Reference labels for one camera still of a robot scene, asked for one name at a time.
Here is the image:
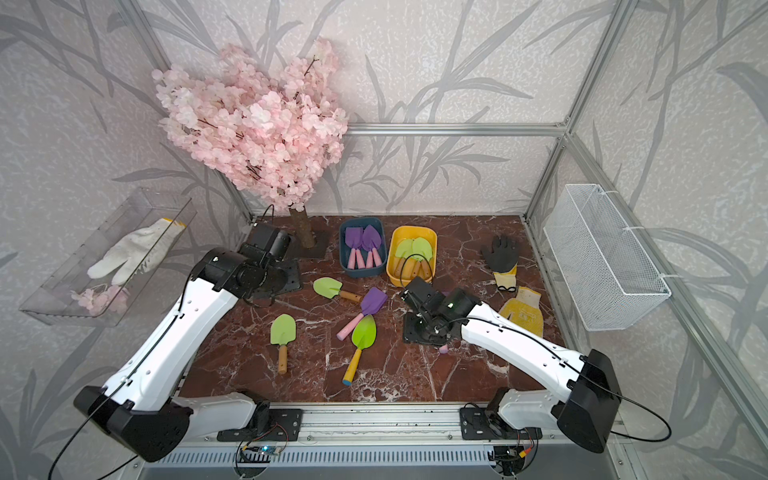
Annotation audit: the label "green shovel wooden handle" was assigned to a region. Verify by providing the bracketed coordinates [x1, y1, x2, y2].
[413, 237, 433, 280]
[393, 238, 412, 277]
[402, 239, 420, 279]
[312, 277, 362, 303]
[270, 314, 296, 375]

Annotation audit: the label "green shovel yellow handle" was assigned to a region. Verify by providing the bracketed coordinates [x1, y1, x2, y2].
[342, 315, 377, 386]

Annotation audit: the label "green shovel wooden handle front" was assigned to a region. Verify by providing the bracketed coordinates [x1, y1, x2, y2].
[393, 238, 412, 277]

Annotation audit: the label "purple pointed shovel pink handle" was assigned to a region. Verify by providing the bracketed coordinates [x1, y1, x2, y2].
[368, 225, 382, 267]

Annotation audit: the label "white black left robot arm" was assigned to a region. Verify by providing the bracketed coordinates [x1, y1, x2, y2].
[73, 223, 300, 462]

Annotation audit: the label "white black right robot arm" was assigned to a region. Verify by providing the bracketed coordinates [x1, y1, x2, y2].
[400, 278, 621, 453]

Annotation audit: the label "yellow storage box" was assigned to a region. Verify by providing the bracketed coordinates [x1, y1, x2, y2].
[385, 225, 437, 287]

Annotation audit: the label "dark teal storage box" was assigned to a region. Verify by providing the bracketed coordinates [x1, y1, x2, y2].
[339, 217, 388, 278]

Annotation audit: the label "pink blossoms in box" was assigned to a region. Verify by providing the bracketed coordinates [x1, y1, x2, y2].
[70, 284, 130, 316]

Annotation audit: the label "yellow dotted work glove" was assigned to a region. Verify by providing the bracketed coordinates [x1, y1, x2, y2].
[499, 287, 544, 337]

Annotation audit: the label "black rubber glove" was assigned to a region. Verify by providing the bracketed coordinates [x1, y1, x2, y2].
[480, 236, 519, 294]

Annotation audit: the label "white cotton glove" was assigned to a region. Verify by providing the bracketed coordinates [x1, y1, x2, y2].
[87, 218, 186, 286]

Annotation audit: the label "pink artificial blossom tree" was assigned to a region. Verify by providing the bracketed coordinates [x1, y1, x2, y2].
[152, 38, 348, 250]

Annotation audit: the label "left circuit board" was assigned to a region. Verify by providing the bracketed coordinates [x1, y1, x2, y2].
[237, 445, 286, 464]

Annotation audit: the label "purple square shovel pink handle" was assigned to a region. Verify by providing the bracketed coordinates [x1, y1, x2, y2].
[336, 287, 388, 341]

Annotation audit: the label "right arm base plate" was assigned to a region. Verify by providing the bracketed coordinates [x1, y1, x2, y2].
[459, 403, 542, 443]

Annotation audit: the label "aluminium front rail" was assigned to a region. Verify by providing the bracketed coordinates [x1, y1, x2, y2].
[272, 402, 465, 447]

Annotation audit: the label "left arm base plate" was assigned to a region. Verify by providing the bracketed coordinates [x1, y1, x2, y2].
[216, 409, 303, 442]

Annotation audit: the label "clear acrylic wall box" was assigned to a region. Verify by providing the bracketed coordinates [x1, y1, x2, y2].
[20, 188, 197, 327]

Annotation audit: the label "white wire mesh basket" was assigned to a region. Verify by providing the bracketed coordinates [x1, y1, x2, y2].
[544, 184, 671, 332]

